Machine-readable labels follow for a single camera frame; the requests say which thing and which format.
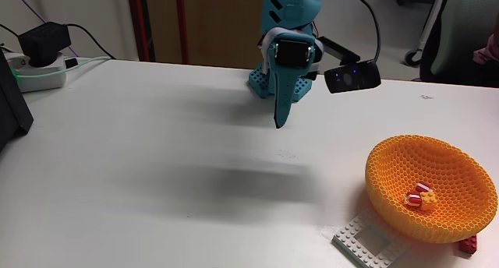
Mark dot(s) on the red white brick cube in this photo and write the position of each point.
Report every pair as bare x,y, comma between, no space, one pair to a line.
423,187
413,200

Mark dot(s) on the yellow brick cube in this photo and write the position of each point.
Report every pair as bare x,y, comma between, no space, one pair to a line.
428,199

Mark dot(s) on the orange honeycomb bowl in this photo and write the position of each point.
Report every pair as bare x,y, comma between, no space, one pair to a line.
448,163

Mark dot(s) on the black webcam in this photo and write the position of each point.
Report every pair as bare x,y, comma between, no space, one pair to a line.
351,78

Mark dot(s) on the brown wooden cabinet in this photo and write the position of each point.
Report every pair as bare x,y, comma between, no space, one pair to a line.
218,26

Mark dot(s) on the white stand with caster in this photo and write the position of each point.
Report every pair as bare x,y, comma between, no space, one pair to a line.
429,22

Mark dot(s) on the grey brick baseplate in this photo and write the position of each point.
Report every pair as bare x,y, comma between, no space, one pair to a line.
351,240

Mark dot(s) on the dark office chair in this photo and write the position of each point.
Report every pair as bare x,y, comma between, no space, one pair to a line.
460,34

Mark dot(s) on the red brick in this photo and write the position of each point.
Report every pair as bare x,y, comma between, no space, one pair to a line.
469,244

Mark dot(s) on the white power strip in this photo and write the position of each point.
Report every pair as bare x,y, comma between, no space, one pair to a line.
39,79

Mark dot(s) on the black power adapter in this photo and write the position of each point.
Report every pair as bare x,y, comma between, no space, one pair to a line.
43,42

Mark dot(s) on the black box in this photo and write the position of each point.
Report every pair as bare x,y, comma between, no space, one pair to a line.
9,104

